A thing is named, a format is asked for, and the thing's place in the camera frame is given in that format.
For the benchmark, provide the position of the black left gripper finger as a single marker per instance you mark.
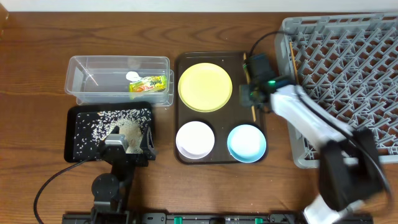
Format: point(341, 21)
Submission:
point(147, 144)
point(113, 138)

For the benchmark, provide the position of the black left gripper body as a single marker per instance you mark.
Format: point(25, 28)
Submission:
point(130, 156)

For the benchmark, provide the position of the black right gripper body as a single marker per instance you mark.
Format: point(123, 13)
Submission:
point(249, 94)

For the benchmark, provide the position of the rice leftovers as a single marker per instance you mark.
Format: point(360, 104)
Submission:
point(93, 127)

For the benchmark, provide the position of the yellow plate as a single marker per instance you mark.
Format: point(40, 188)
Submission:
point(205, 87)

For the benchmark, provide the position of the blue bowl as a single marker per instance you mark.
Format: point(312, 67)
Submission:
point(247, 143)

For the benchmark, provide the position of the white tissue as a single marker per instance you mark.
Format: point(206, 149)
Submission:
point(133, 77)

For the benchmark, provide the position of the green snack wrapper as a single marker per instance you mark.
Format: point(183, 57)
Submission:
point(146, 84)

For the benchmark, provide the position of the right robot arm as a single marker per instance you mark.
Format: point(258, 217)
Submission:
point(349, 168)

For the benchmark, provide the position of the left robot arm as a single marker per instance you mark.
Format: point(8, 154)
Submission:
point(111, 190)

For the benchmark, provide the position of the grey dishwasher rack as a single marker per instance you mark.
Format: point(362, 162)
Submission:
point(348, 65)

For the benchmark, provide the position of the black plastic tray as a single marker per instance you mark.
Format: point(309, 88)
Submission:
point(74, 111)

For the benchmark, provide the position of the dark brown serving tray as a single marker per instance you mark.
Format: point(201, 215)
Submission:
point(223, 120)

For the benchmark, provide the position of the clear plastic bin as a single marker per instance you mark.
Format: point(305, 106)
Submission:
point(96, 79)

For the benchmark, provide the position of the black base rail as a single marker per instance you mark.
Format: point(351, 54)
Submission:
point(163, 218)

